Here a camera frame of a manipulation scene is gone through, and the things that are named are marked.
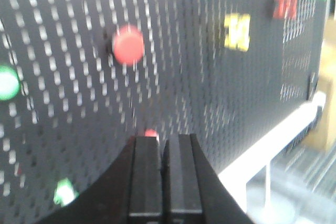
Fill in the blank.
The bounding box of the lower red round button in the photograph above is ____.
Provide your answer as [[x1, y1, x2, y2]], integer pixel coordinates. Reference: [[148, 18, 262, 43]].
[[112, 24, 144, 66]]

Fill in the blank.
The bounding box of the black perforated pegboard panel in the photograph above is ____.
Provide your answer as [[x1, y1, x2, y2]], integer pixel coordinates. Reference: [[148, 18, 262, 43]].
[[1, 0, 327, 223]]

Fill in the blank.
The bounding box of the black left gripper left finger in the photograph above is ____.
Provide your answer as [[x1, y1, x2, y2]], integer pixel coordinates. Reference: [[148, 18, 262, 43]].
[[39, 136, 162, 223]]

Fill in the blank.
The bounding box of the red toggle switch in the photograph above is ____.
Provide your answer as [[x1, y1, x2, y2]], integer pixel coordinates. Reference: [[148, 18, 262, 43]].
[[273, 0, 298, 19]]

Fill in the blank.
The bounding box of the right red-white rocker switch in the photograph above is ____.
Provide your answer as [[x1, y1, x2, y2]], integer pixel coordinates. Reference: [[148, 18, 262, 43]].
[[144, 129, 159, 141]]

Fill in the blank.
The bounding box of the white standing desk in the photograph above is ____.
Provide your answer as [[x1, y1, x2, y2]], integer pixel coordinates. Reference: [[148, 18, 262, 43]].
[[218, 91, 327, 212]]

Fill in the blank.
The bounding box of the green round button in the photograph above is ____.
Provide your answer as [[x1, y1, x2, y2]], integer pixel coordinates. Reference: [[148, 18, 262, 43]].
[[0, 66, 20, 101]]

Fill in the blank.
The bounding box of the middle white rocker switch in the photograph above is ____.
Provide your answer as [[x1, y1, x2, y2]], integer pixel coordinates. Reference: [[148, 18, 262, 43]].
[[53, 178, 78, 207]]

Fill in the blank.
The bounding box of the yellow toggle switch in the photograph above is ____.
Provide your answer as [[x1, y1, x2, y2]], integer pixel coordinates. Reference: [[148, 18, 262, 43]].
[[224, 13, 251, 52]]

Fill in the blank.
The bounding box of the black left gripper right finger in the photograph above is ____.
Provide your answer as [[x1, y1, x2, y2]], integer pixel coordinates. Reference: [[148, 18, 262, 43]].
[[162, 134, 253, 223]]

